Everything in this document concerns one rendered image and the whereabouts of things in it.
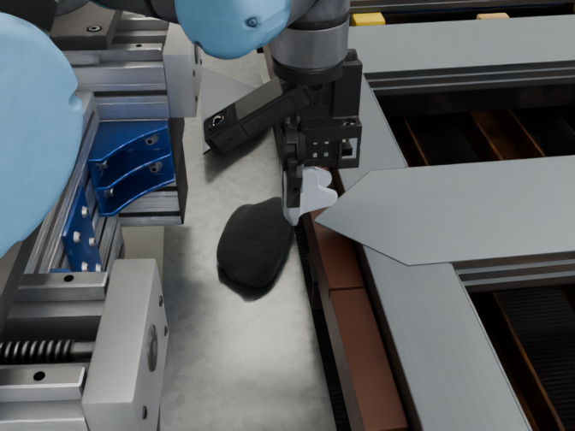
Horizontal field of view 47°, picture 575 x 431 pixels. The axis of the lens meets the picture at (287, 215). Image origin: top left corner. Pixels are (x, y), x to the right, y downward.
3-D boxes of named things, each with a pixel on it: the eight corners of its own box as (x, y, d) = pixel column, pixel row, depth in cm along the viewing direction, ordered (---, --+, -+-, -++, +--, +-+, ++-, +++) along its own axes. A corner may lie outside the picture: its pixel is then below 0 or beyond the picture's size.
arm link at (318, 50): (274, 32, 60) (264, -2, 66) (275, 79, 63) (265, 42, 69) (357, 28, 60) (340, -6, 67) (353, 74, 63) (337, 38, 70)
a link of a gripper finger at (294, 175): (302, 215, 73) (303, 147, 67) (287, 216, 72) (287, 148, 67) (296, 189, 76) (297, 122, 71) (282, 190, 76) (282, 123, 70)
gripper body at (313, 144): (358, 174, 71) (367, 71, 63) (278, 180, 70) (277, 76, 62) (345, 136, 77) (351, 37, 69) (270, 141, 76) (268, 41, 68)
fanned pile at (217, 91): (255, 64, 147) (254, 48, 144) (275, 167, 116) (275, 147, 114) (198, 67, 145) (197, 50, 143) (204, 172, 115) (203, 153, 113)
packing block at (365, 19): (378, 29, 138) (380, 10, 136) (383, 39, 134) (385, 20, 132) (349, 31, 138) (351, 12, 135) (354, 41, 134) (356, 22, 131)
